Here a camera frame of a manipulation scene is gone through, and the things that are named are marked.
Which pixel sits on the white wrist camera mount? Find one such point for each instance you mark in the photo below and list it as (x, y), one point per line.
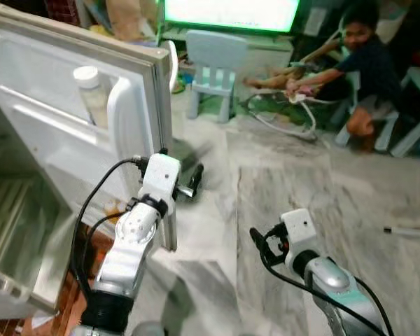
(161, 175)
(299, 227)

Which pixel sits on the pale rounded panel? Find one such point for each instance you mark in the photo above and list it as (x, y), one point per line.
(173, 66)

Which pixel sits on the white fridge body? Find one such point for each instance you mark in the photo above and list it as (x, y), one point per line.
(14, 210)

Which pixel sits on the glowing television screen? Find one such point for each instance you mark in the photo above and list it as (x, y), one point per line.
(231, 14)

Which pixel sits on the white pen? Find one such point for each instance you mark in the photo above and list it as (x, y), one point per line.
(409, 230)

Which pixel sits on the light blue child chair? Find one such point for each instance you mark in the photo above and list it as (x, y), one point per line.
(215, 63)

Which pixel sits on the brown paper bag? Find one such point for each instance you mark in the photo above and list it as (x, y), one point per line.
(124, 17)

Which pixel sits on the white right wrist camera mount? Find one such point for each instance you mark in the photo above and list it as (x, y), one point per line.
(299, 227)

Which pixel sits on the orange bottle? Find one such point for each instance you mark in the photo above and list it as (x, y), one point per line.
(113, 208)

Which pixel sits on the clear bottle with white cap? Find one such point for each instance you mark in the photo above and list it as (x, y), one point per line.
(91, 91)

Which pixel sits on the white fridge door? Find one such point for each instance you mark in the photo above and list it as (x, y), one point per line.
(42, 77)

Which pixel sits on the child in dark shirt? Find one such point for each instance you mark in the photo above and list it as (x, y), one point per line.
(371, 63)

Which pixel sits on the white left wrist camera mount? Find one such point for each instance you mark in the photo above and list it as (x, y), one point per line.
(161, 175)

